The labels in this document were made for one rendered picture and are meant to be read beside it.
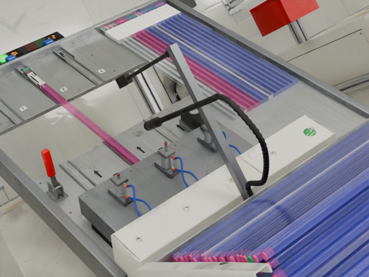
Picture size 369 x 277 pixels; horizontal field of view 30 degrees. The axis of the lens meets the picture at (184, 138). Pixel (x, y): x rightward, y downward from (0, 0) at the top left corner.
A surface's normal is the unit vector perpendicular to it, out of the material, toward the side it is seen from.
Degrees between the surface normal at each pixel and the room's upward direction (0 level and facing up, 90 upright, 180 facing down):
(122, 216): 48
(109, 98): 0
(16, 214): 0
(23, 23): 0
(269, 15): 90
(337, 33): 90
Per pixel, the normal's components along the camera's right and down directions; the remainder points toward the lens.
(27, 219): 0.46, -0.16
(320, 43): -0.76, 0.44
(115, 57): -0.03, -0.76
